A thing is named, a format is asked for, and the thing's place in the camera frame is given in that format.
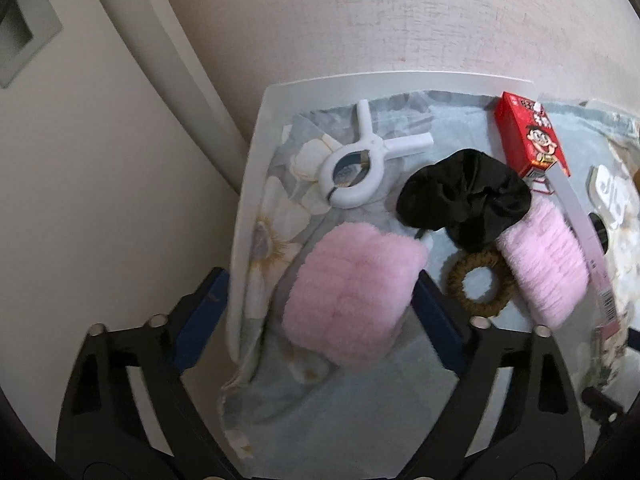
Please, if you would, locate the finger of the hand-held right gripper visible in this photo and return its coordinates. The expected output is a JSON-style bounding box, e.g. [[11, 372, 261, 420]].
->
[[582, 386, 628, 428]]

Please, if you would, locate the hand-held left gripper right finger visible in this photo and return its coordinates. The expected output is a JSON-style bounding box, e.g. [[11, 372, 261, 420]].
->
[[399, 269, 587, 480]]

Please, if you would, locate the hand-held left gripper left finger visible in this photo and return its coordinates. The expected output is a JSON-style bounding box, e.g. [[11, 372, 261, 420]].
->
[[55, 266, 242, 480]]

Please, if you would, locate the brown knit scrunchie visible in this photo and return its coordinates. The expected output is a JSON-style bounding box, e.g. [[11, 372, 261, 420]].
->
[[440, 250, 516, 317]]

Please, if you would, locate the pink fluffy wristband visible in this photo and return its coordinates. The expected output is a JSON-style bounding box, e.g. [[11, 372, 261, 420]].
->
[[495, 195, 591, 330], [282, 223, 431, 372]]

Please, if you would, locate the black satin scrunchie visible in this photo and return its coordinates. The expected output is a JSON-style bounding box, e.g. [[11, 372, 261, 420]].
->
[[396, 149, 532, 253]]

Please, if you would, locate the clear plastic strip package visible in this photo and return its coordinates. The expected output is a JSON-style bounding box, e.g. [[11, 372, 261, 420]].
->
[[540, 165, 623, 333]]

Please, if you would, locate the black round object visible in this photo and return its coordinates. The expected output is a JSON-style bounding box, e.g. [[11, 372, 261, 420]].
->
[[587, 212, 609, 256]]

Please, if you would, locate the white plastic clamp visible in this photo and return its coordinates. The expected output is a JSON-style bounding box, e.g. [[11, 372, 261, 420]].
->
[[318, 100, 433, 209]]

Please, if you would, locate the red milk carton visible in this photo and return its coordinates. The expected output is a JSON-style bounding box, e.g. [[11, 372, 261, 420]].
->
[[495, 91, 572, 196]]

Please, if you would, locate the white plastic holder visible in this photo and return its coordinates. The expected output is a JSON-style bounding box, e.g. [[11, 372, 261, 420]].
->
[[587, 164, 636, 231]]

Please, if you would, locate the white door frame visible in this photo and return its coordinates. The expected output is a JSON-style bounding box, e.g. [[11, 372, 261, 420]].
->
[[82, 0, 246, 196]]

